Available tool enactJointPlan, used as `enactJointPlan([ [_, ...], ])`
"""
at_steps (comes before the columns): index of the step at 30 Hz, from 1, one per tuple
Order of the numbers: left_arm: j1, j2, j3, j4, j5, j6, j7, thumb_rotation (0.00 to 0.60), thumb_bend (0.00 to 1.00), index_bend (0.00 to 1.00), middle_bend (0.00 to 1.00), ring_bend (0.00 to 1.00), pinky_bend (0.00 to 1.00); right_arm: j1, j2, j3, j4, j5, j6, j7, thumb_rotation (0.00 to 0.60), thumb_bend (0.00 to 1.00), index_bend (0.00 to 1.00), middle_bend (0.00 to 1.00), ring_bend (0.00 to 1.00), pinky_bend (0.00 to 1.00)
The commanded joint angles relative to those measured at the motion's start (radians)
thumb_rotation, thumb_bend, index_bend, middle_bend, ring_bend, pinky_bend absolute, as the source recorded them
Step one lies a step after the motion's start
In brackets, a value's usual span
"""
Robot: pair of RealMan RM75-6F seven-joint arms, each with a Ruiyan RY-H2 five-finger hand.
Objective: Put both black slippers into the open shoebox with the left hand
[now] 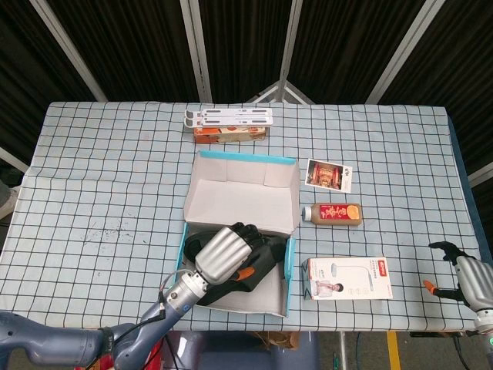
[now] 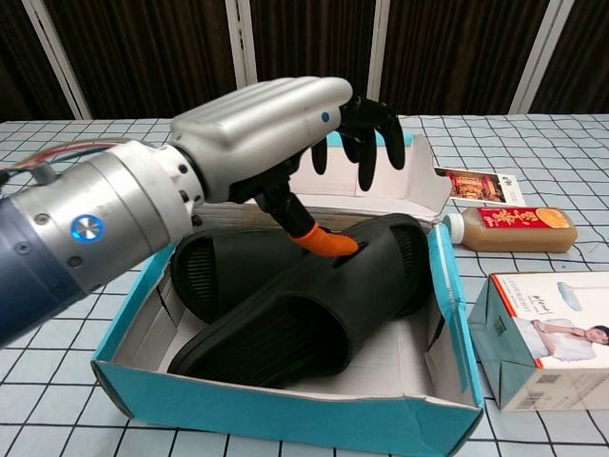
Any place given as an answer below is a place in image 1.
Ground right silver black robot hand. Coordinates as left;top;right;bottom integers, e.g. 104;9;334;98
422;241;493;309

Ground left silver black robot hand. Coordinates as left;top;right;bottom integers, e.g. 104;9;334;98
193;221;270;287

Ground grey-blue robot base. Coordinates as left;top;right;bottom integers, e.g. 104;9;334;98
165;330;320;370

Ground light blue cardboard shoe box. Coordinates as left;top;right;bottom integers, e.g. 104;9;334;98
171;150;301;318

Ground orange box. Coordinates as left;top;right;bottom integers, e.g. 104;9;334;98
193;126;267;143

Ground white desk lamp product box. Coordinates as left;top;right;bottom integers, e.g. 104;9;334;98
301;257;394;301

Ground brown paper bag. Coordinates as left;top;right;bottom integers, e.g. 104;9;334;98
246;330;300;351

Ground brown juice bottle red label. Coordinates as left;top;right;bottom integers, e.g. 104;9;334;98
302;203;363;227

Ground temple photo postcard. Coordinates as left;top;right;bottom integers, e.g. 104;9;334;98
306;158;354;193

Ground white folding laptop stand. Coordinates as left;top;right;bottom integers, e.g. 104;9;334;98
183;107;274;128

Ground blue checkered tablecloth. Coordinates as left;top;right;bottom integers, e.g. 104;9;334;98
0;101;493;335

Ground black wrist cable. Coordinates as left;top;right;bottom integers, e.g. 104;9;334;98
113;291;169;348

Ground white triangular frame brace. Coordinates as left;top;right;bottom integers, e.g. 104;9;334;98
250;80;315;104

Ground white metal frame post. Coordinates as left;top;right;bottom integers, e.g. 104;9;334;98
279;0;309;103
179;0;213;103
29;0;109;103
365;0;448;104

